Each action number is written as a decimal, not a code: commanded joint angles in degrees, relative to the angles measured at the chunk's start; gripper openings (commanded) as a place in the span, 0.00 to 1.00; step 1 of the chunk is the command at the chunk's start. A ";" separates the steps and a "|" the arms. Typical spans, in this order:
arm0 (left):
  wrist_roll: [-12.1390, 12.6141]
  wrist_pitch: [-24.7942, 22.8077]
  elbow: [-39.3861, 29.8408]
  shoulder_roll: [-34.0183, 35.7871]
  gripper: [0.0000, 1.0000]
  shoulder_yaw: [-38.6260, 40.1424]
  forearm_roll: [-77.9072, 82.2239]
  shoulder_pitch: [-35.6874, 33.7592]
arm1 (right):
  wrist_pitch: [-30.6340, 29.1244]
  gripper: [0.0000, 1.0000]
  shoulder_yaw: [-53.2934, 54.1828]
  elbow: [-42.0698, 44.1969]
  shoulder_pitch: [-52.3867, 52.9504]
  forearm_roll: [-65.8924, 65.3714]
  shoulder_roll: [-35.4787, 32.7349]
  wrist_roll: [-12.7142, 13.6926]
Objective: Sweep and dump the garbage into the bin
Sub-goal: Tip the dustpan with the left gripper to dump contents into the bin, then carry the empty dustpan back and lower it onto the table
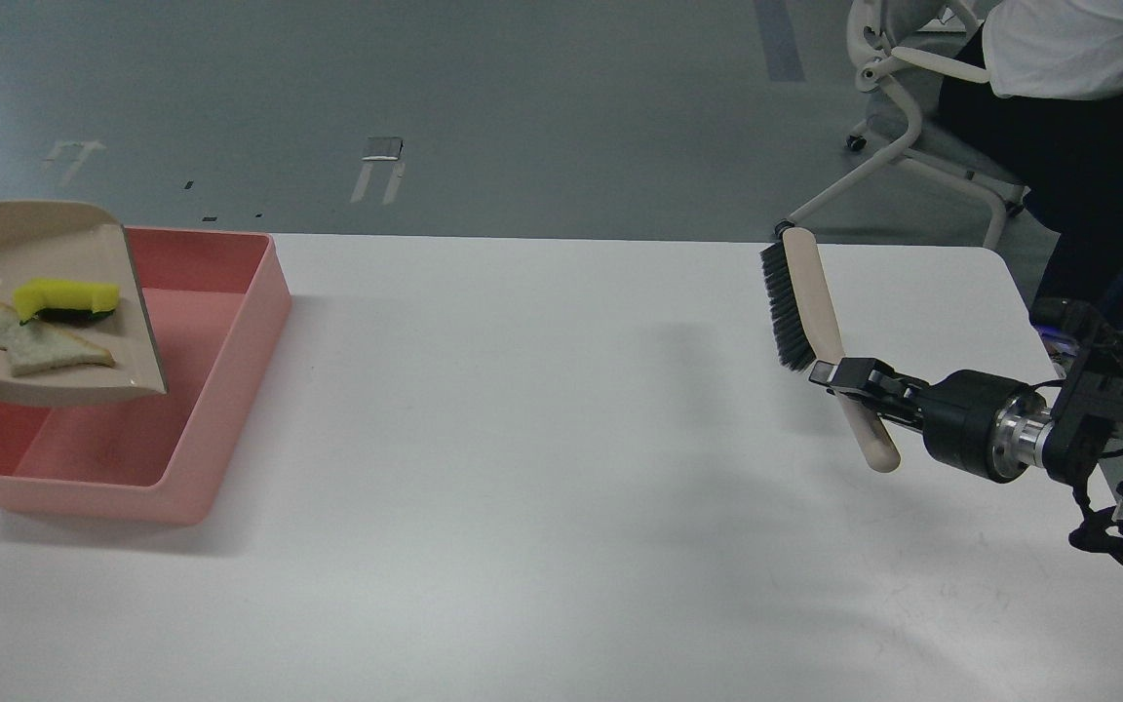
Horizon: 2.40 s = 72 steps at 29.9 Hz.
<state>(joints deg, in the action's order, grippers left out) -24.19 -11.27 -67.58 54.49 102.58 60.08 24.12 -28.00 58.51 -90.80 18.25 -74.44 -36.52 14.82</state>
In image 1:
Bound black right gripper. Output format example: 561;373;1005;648
809;357;1033;484

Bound beige hand brush black bristles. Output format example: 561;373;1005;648
760;225;901;474

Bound beige plastic dustpan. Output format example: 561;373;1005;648
0;200;168;405

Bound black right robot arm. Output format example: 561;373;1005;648
809;298;1123;565

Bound pink plastic bin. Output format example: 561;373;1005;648
0;228;292;525

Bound seated person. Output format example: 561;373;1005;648
939;1;1123;325

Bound white office chair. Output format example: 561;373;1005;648
775;1;1026;250

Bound silver floor plate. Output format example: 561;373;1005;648
362;136;405;163

